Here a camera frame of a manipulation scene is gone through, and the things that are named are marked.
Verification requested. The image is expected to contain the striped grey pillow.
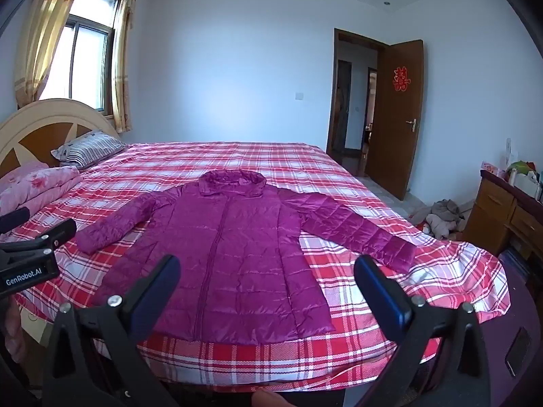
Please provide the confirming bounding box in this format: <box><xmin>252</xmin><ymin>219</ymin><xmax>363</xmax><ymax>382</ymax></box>
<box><xmin>51</xmin><ymin>131</ymin><xmax>126</xmax><ymax>170</ymax></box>

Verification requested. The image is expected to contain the yellow curtain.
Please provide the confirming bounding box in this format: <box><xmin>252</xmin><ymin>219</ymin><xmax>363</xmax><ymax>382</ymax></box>
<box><xmin>14</xmin><ymin>0</ymin><xmax>75</xmax><ymax>108</ymax></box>
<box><xmin>111</xmin><ymin>0</ymin><xmax>136</xmax><ymax>133</ymax></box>

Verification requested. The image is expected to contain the wooden desk with drawers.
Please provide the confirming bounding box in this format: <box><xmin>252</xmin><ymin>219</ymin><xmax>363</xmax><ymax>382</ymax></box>
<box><xmin>462</xmin><ymin>170</ymin><xmax>542</xmax><ymax>259</ymax></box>

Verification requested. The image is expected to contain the clutter on desk top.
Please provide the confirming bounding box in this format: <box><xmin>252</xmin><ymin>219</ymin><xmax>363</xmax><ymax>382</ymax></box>
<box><xmin>481</xmin><ymin>138</ymin><xmax>542</xmax><ymax>201</ymax></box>

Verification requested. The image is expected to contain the person's left hand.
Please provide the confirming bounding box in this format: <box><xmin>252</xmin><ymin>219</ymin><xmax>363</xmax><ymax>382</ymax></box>
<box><xmin>5</xmin><ymin>298</ymin><xmax>26</xmax><ymax>364</ymax></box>

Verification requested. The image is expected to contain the silver door handle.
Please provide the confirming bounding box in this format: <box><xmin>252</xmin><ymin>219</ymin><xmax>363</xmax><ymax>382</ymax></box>
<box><xmin>406</xmin><ymin>119</ymin><xmax>417</xmax><ymax>132</ymax></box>

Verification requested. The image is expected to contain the pink floral folded quilt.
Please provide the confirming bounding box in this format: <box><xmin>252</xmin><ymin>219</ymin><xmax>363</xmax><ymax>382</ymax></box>
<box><xmin>0</xmin><ymin>162</ymin><xmax>82</xmax><ymax>217</ymax></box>

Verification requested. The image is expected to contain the cream and brown headboard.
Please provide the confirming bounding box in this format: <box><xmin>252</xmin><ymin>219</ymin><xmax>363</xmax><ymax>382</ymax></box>
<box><xmin>1</xmin><ymin>98</ymin><xmax>119</xmax><ymax>175</ymax></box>

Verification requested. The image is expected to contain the pile of clothes on floor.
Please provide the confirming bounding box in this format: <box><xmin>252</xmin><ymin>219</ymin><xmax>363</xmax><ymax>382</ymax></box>
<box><xmin>408</xmin><ymin>199</ymin><xmax>469</xmax><ymax>240</ymax></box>

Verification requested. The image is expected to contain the magenta quilted down jacket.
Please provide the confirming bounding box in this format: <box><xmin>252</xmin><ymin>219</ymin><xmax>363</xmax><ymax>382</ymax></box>
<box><xmin>75</xmin><ymin>170</ymin><xmax>415</xmax><ymax>346</ymax></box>

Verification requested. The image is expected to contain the red plaid bed sheet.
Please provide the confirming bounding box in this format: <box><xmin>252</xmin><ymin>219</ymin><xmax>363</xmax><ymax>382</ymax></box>
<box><xmin>9</xmin><ymin>142</ymin><xmax>511</xmax><ymax>390</ymax></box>

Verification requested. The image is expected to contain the brown wooden door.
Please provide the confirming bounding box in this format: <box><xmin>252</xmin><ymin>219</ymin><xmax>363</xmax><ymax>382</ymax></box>
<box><xmin>366</xmin><ymin>40</ymin><xmax>424</xmax><ymax>199</ymax></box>

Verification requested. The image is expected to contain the dark wooden door frame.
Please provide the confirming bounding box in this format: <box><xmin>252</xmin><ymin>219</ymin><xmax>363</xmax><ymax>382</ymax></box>
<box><xmin>326</xmin><ymin>28</ymin><xmax>388</xmax><ymax>177</ymax></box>

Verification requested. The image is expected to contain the window with dark frame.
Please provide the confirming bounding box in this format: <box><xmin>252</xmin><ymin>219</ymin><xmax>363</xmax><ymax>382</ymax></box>
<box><xmin>40</xmin><ymin>0</ymin><xmax>120</xmax><ymax>116</ymax></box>

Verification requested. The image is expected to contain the red double happiness decal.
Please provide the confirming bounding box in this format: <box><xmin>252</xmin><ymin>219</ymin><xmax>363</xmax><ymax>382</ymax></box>
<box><xmin>392</xmin><ymin>66</ymin><xmax>411</xmax><ymax>92</ymax></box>

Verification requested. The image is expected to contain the left yellow curtain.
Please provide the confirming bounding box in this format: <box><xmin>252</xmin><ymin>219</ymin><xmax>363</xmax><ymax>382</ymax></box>
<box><xmin>14</xmin><ymin>0</ymin><xmax>75</xmax><ymax>108</ymax></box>

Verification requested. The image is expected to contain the right yellow curtain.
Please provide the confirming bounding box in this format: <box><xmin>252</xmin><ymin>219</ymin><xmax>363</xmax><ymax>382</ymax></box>
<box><xmin>111</xmin><ymin>0</ymin><xmax>136</xmax><ymax>133</ymax></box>

